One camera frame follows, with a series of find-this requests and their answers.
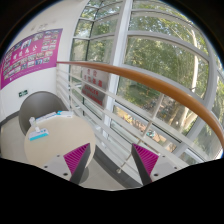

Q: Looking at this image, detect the wooden handrail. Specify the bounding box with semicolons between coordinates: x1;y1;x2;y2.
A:
55;60;224;148

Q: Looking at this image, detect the round beige table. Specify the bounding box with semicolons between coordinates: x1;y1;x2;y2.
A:
24;116;96;167

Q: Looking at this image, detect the magenta wall poster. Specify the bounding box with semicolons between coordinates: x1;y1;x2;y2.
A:
0;29;62;89

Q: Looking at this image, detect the white metal railing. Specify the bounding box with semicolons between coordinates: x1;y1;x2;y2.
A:
56;64;187;178

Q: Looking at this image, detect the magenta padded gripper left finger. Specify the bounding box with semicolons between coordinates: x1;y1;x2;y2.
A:
41;142;92;185

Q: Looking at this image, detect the white and blue charger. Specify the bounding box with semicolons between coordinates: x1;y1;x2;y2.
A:
28;128;49;141

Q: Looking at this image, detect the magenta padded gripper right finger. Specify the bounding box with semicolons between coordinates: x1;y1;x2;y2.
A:
130;143;183;186

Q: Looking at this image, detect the red and white notice sign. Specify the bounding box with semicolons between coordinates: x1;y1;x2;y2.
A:
82;67;109;108

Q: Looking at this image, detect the green exit sign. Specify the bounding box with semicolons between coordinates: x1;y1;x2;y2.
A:
18;90;28;97

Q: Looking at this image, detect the grey round-backed chair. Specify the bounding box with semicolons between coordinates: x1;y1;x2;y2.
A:
19;91;67;134

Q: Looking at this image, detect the white framed curved window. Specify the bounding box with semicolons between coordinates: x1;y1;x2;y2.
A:
71;0;224;161

